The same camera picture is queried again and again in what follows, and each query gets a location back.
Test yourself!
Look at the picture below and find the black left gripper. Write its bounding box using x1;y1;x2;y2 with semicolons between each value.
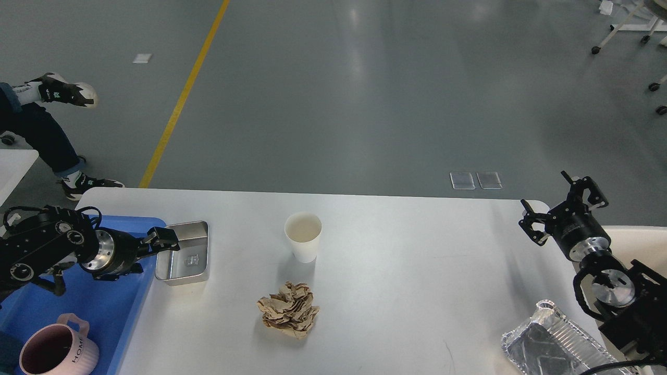
79;227;180;282

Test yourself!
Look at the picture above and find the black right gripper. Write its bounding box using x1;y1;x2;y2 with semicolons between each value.
518;170;611;262

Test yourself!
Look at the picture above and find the stainless steel rectangular tray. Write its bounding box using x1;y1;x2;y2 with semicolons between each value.
154;221;209;286

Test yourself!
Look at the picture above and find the pink ribbed mug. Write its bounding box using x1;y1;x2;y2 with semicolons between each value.
19;313;100;374

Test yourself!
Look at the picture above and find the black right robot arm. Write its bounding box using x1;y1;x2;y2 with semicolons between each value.
519;171;666;367

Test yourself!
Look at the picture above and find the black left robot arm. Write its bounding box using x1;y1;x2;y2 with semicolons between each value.
1;206;180;299

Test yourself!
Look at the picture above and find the right floor socket cover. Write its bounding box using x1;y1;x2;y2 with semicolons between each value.
476;171;503;190

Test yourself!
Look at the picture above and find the floor socket cover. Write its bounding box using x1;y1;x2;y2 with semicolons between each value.
449;172;476;190
476;171;503;190

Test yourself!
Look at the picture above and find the blue plastic tray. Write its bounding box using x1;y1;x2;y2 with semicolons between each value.
0;213;167;375

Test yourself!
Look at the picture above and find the white plastic bin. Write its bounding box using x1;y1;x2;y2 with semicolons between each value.
603;226;666;277

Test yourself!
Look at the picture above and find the left floor socket cover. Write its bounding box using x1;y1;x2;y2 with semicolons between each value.
449;172;476;190

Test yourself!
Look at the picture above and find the aluminium foil tray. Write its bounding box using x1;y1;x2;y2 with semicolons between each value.
501;301;617;374

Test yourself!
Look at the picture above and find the white paper cup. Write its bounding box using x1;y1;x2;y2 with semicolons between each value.
284;211;323;264

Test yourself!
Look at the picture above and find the crumpled brown paper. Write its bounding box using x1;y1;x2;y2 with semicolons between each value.
256;281;320;340

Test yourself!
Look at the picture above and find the white side table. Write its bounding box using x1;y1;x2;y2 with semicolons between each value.
1;149;39;205

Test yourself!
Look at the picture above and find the person in black sweater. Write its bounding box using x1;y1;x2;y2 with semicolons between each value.
1;72;124;201

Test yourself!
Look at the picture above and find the white wheeled cart frame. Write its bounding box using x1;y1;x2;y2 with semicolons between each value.
591;0;667;116

